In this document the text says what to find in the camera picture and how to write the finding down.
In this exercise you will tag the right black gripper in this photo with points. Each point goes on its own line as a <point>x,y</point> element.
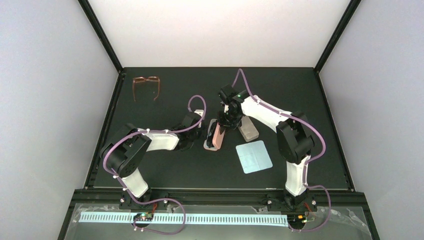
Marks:
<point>224,124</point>

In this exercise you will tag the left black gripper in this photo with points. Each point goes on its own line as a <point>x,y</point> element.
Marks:
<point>202,134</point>

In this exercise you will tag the pink glasses case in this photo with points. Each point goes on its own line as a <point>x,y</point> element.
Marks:
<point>218,137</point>

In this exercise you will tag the grey glasses case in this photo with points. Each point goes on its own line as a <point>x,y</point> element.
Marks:
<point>247,129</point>

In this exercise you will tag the black sunglasses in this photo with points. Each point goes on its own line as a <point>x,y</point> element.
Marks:
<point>208,144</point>

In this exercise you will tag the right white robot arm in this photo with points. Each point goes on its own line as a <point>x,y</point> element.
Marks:
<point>294,138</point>

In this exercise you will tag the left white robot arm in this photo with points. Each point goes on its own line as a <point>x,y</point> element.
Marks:
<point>123,154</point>

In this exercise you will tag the brown translucent sunglasses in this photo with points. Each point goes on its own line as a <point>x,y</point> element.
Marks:
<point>141,84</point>

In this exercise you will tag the right light blue cloth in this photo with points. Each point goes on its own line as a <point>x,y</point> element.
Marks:
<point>253,157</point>

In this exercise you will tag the left circuit board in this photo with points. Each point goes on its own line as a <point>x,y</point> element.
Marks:
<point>143,216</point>

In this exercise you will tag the circuit board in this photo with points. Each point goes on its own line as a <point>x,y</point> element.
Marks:
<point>301,219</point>
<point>143,216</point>

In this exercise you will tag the right circuit board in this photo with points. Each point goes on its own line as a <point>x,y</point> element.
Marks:
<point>301,219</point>

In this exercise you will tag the clear plastic sheet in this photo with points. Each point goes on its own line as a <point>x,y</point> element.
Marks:
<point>339,223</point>

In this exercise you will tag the black aluminium frame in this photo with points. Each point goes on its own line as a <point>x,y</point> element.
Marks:
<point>209,197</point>

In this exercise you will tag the white slotted cable duct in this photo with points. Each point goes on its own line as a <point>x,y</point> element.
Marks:
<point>188,219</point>

